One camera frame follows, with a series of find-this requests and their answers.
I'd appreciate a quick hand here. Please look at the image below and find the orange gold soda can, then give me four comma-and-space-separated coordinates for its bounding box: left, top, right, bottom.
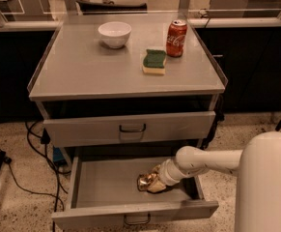
137, 174, 155, 191

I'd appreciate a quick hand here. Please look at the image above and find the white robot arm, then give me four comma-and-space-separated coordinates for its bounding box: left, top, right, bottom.
148, 131, 281, 232

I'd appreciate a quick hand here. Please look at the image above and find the open grey middle drawer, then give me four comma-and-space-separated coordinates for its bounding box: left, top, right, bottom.
52, 157, 218, 229

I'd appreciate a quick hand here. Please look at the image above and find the closed grey top drawer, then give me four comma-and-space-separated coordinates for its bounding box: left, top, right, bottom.
43, 111, 215, 147

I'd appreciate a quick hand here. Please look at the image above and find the grey drawer cabinet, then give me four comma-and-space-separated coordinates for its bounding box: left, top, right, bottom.
30, 13, 227, 160

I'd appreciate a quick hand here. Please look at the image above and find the red cola can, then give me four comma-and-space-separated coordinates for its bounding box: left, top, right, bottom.
166, 19, 187, 57

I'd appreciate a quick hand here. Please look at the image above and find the green yellow sponge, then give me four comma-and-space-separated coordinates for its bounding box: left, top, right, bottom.
142, 49, 166, 75

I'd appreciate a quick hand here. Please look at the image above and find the white ceramic bowl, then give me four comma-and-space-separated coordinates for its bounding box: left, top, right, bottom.
98, 21, 131, 48

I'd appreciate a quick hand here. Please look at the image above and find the clear acrylic barrier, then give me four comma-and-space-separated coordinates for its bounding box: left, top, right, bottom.
0, 0, 281, 28

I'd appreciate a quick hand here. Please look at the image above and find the black floor cable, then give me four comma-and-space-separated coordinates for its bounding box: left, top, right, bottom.
0, 120, 70, 232

